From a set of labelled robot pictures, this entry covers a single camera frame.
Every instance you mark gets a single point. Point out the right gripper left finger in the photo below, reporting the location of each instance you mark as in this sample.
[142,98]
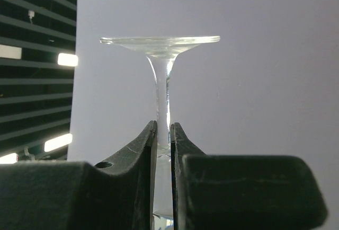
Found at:
[115,193]

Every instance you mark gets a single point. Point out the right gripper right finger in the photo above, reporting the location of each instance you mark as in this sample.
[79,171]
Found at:
[242,191]

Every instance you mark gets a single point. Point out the clear round wine glass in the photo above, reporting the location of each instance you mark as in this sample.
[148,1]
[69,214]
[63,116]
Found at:
[161,53]

